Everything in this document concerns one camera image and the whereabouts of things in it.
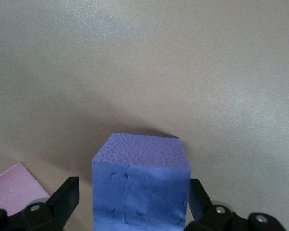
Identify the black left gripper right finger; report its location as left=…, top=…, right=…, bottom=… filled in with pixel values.
left=183, top=178, right=285, bottom=231

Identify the pink foam cube with notch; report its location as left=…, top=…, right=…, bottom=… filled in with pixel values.
left=0, top=161, right=51, bottom=215

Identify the purple foam cube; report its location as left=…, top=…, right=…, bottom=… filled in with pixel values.
left=91, top=132, right=191, bottom=231

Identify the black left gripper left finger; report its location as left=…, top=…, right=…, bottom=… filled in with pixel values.
left=0, top=177, right=80, bottom=231

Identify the brown table cover sheet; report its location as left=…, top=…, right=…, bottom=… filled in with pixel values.
left=0, top=0, right=289, bottom=231

